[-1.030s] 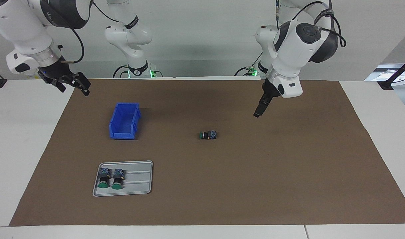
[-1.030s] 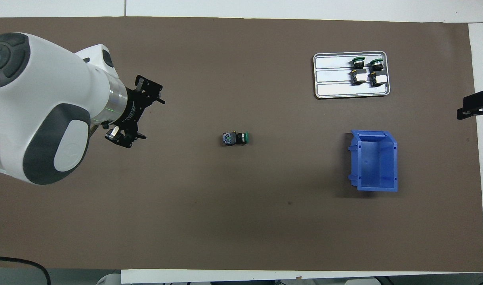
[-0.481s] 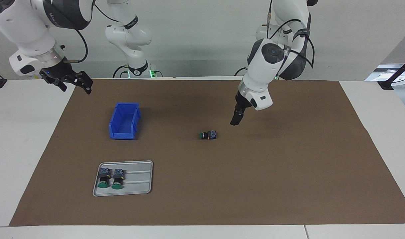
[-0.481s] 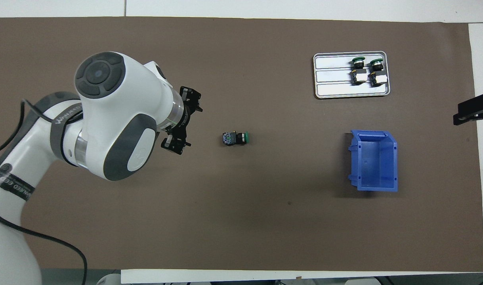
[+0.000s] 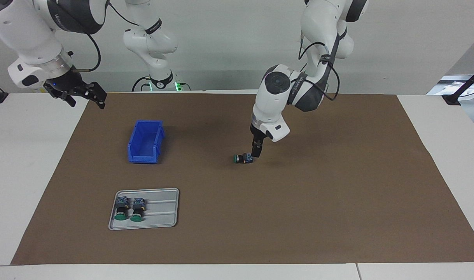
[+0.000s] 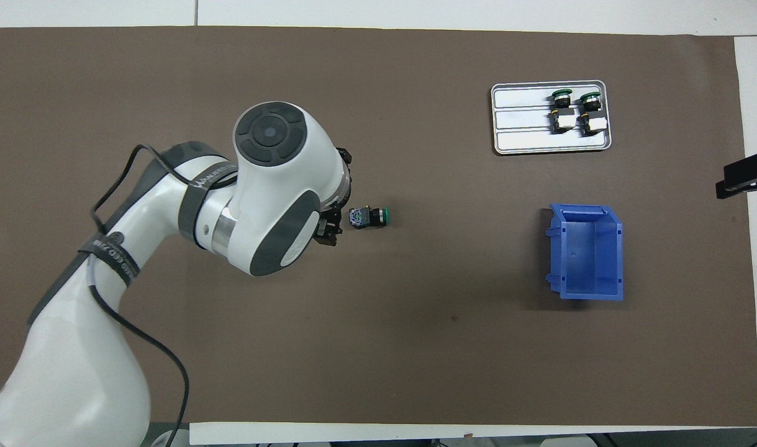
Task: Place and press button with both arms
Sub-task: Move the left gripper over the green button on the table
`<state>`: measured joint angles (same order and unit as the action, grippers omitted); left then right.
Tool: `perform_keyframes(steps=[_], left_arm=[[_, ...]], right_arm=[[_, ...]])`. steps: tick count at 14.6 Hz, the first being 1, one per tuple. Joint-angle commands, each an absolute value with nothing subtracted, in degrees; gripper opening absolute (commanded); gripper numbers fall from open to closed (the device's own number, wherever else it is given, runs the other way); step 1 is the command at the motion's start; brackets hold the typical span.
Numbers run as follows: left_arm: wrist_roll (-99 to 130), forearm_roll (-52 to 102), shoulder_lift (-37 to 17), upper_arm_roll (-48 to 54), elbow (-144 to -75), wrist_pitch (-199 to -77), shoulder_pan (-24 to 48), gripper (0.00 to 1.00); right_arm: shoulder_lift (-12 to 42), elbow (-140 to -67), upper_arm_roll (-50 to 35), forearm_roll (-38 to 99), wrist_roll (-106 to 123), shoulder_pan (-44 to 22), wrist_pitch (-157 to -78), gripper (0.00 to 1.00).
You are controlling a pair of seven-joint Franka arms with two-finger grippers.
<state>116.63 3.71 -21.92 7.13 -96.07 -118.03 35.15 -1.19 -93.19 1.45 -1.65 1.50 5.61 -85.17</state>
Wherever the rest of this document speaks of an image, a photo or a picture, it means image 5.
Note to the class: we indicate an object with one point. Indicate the green push button switch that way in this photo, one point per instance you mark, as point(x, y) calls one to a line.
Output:
point(121, 210)
point(242, 158)
point(138, 210)

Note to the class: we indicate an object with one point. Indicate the grey metal tray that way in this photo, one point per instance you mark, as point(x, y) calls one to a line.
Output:
point(163, 217)

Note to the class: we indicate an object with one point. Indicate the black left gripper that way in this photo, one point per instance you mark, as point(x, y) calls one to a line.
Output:
point(257, 136)

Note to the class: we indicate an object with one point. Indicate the black stand with rod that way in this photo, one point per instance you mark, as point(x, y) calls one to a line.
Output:
point(452, 99)

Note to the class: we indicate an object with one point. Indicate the blue plastic bin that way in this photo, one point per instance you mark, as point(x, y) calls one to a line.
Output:
point(145, 155)

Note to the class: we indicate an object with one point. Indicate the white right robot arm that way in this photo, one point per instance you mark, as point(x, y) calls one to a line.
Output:
point(30, 31)

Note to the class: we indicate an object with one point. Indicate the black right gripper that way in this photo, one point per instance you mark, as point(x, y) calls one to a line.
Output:
point(67, 83)

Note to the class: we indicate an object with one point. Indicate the brown table mat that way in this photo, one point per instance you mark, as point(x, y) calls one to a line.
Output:
point(279, 202)

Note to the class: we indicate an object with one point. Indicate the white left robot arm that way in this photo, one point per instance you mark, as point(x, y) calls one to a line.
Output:
point(271, 101)

